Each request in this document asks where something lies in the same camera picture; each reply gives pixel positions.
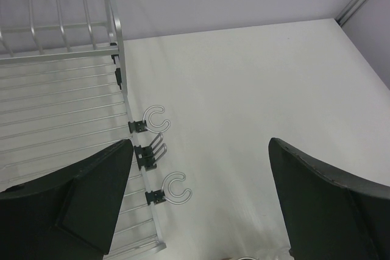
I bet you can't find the clear acrylic dish rack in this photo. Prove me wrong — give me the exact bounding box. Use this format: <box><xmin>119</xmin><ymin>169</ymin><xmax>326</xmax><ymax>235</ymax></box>
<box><xmin>1</xmin><ymin>0</ymin><xmax>192</xmax><ymax>259</ymax></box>

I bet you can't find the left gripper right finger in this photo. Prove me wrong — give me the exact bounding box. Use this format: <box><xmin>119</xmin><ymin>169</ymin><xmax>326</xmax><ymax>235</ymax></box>
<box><xmin>268</xmin><ymin>138</ymin><xmax>389</xmax><ymax>259</ymax></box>

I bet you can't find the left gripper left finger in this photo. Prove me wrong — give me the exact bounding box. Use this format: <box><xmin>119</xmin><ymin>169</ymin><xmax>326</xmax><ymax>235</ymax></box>
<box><xmin>1</xmin><ymin>139</ymin><xmax>133</xmax><ymax>259</ymax></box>

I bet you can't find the steel cup left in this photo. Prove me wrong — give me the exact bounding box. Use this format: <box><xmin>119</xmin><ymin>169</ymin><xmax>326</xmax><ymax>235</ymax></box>
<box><xmin>221</xmin><ymin>256</ymin><xmax>258</xmax><ymax>260</ymax></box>

